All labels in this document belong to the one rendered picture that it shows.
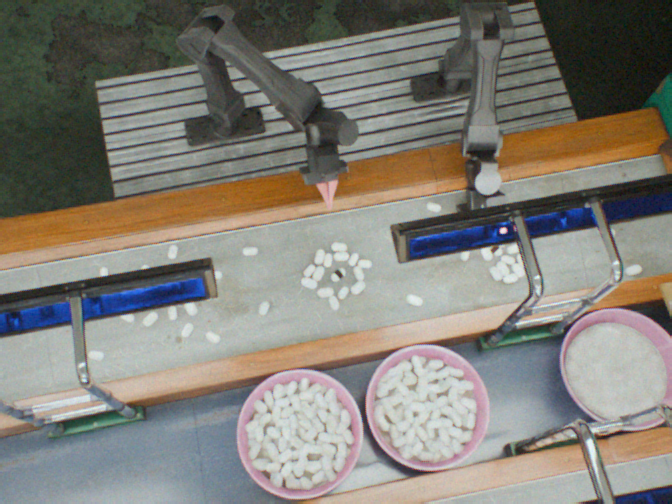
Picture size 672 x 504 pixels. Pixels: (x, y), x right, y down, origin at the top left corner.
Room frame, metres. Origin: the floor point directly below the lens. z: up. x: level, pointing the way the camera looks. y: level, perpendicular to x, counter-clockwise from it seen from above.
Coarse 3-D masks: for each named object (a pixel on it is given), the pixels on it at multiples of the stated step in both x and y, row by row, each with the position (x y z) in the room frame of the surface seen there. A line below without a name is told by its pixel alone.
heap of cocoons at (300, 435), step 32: (288, 384) 0.31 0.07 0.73; (320, 384) 0.31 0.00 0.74; (256, 416) 0.23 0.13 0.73; (288, 416) 0.24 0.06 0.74; (320, 416) 0.24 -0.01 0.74; (256, 448) 0.16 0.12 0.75; (288, 448) 0.17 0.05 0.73; (320, 448) 0.18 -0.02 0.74; (288, 480) 0.11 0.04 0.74; (320, 480) 0.11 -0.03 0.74
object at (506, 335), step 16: (592, 192) 0.68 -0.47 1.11; (512, 208) 0.62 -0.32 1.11; (592, 208) 0.64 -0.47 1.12; (512, 224) 0.59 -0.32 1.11; (608, 224) 0.61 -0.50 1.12; (528, 240) 0.56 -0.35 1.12; (608, 240) 0.58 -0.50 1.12; (528, 256) 0.53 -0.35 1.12; (608, 256) 0.55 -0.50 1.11; (528, 272) 0.50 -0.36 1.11; (544, 288) 0.47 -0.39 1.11; (608, 288) 0.50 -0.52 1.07; (528, 304) 0.46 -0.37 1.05; (544, 304) 0.49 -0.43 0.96; (560, 304) 0.49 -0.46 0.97; (576, 304) 0.50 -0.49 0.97; (592, 304) 0.50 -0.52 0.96; (512, 320) 0.46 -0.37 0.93; (528, 320) 0.49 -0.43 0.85; (544, 320) 0.49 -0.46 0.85; (560, 320) 0.50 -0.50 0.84; (496, 336) 0.46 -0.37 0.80; (512, 336) 0.48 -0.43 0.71; (528, 336) 0.49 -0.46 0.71; (544, 336) 0.49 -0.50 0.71; (560, 336) 0.50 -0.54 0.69; (480, 352) 0.44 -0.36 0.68
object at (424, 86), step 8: (416, 80) 1.15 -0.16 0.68; (424, 80) 1.16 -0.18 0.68; (432, 80) 1.16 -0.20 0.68; (440, 80) 1.14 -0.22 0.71; (448, 80) 1.13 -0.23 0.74; (456, 80) 1.13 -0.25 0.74; (464, 80) 1.17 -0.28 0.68; (416, 88) 1.13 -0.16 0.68; (424, 88) 1.13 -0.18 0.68; (432, 88) 1.13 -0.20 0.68; (440, 88) 1.13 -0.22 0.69; (448, 88) 1.13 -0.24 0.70; (456, 88) 1.13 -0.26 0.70; (464, 88) 1.15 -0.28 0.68; (416, 96) 1.11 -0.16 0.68; (424, 96) 1.11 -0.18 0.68; (432, 96) 1.11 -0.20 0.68; (440, 96) 1.11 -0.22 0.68; (448, 96) 1.12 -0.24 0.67
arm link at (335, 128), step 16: (320, 96) 0.86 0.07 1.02; (288, 112) 0.81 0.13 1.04; (320, 112) 0.83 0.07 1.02; (336, 112) 0.81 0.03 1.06; (304, 128) 0.79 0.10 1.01; (320, 128) 0.80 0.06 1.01; (336, 128) 0.78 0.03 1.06; (352, 128) 0.79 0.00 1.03; (336, 144) 0.77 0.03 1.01; (352, 144) 0.77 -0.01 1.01
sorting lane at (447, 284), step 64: (512, 192) 0.83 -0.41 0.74; (128, 256) 0.55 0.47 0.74; (192, 256) 0.57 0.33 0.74; (256, 256) 0.59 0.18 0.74; (384, 256) 0.63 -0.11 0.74; (448, 256) 0.65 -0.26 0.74; (512, 256) 0.67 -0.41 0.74; (576, 256) 0.69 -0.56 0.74; (640, 256) 0.71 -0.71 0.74; (192, 320) 0.42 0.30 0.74; (256, 320) 0.44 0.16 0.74; (320, 320) 0.46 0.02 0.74; (384, 320) 0.48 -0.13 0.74; (0, 384) 0.24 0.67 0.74; (64, 384) 0.25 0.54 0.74
